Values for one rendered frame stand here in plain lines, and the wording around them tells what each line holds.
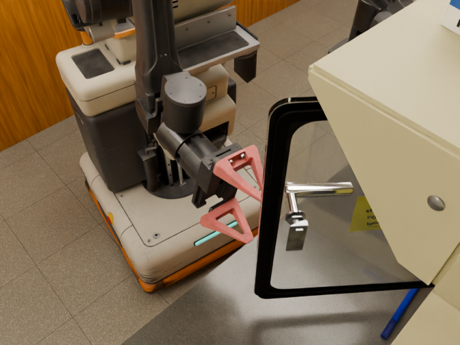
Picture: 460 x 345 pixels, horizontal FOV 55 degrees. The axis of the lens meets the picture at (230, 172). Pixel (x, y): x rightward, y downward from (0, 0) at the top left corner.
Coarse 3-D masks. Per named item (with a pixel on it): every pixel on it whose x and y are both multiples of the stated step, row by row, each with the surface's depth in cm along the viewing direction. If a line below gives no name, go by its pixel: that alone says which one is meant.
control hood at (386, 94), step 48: (432, 0) 29; (384, 48) 25; (432, 48) 25; (336, 96) 24; (384, 96) 23; (432, 96) 23; (384, 144) 23; (432, 144) 21; (384, 192) 25; (432, 192) 22; (432, 240) 24
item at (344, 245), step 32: (320, 128) 43; (288, 160) 47; (320, 160) 47; (288, 192) 51; (320, 192) 51; (352, 192) 52; (288, 224) 56; (320, 224) 56; (352, 224) 57; (256, 256) 62; (288, 256) 62; (320, 256) 62; (352, 256) 63; (384, 256) 63; (288, 288) 69
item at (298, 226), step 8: (296, 216) 54; (296, 224) 53; (304, 224) 53; (296, 232) 54; (304, 232) 54; (288, 240) 56; (296, 240) 56; (304, 240) 56; (288, 248) 57; (296, 248) 57
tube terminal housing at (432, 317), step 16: (448, 272) 24; (448, 288) 25; (432, 304) 27; (448, 304) 26; (416, 320) 29; (432, 320) 28; (448, 320) 26; (400, 336) 31; (416, 336) 30; (432, 336) 29; (448, 336) 27
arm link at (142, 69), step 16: (144, 0) 59; (160, 0) 59; (144, 16) 60; (160, 16) 60; (144, 32) 61; (160, 32) 62; (144, 48) 63; (160, 48) 63; (176, 48) 64; (144, 64) 64; (160, 64) 64; (176, 64) 65; (144, 80) 65; (160, 80) 65; (144, 96) 66
